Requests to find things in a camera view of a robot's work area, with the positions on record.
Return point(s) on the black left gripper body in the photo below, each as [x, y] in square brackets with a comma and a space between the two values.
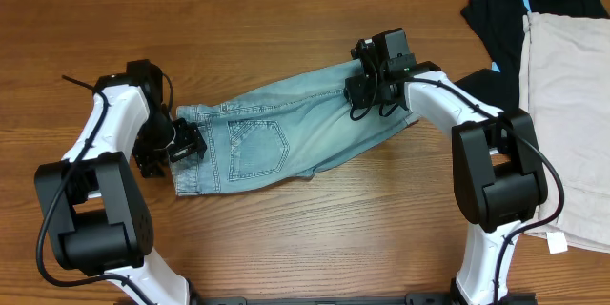
[186, 142]

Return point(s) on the black garment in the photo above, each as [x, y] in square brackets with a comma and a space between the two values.
[500, 89]

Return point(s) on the beige cloth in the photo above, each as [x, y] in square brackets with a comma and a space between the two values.
[564, 86]

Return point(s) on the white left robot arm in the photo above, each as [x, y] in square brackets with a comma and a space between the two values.
[96, 224]

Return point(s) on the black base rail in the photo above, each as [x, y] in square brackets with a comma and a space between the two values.
[333, 300]

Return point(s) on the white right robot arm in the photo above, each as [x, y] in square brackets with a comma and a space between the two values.
[497, 171]

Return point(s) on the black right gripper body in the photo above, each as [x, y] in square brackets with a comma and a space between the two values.
[363, 91]

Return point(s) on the light blue denim shorts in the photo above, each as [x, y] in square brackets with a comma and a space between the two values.
[296, 127]

